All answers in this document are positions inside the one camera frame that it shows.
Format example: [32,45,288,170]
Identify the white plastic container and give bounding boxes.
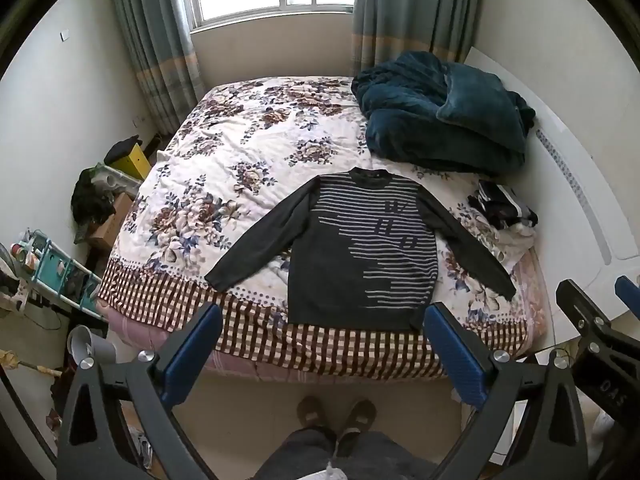
[97,164,143,196]

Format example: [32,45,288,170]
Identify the teal storage rack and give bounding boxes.
[20,230,103,318]

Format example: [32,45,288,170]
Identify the teal plush blanket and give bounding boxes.
[351,51,537,177]

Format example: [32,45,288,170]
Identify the brown slipper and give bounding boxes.
[340,399,378,433]
[296,396,337,431]

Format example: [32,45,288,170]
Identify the person's legs in grey trousers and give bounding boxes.
[252,427,441,480]

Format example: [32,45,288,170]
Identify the cardboard box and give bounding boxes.
[90,192,133,252]

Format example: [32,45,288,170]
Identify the black cloth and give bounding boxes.
[103,135,141,165]

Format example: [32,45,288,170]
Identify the yellow box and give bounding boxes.
[112,142,152,181]

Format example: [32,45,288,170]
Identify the floral checked blanket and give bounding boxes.
[97,76,548,378]

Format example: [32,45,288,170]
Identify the grey-green curtain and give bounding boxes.
[107,0,201,136]
[352,0,483,78]

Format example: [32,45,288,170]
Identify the white headboard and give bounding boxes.
[462,46,640,321]

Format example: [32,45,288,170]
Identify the grey pipe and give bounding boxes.
[67,325,118,368]

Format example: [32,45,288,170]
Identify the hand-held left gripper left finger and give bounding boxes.
[56,302,224,480]

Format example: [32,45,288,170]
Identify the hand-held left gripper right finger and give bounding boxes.
[424,302,591,480]

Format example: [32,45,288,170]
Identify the dark grey striped sweater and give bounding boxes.
[204,166,517,333]

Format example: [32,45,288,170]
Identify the white folded garment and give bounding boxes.
[492,220,537,261]

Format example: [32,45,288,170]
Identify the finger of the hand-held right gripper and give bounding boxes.
[556,279,640,361]
[614,275,640,313]

